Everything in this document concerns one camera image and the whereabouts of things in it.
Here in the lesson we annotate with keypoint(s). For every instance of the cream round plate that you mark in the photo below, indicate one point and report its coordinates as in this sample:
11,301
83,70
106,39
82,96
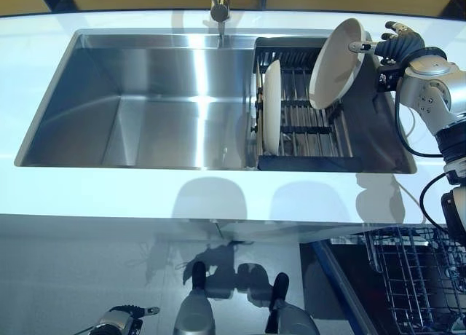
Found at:
335,65
272,105

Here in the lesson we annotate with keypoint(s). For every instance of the robot leg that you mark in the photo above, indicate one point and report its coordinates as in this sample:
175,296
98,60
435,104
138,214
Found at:
193,313
291,320

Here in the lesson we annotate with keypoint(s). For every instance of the right robot leg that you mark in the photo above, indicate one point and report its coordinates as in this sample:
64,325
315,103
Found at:
291,320

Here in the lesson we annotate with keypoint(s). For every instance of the left robot leg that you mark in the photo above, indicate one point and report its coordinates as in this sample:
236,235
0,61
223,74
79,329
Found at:
193,313

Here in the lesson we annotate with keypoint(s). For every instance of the white glossy cabinet door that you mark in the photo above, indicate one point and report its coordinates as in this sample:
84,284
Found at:
109,240
276,247

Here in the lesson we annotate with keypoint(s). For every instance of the stainless steel sink basin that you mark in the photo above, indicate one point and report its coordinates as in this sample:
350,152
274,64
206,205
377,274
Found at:
145,105

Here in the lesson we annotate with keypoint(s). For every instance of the black dish drying rack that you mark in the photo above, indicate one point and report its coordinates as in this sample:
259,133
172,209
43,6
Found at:
309,162

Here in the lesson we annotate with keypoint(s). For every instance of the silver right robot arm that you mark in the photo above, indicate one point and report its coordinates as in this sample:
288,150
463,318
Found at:
433,91

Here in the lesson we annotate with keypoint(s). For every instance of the chrome gooseneck kitchen faucet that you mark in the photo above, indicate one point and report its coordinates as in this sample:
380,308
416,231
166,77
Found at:
220,7

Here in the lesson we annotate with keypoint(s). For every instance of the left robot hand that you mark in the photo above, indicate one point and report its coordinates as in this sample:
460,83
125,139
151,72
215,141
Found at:
133,311

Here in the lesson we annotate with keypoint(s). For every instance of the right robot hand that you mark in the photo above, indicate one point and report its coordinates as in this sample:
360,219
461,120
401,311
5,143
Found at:
400,45

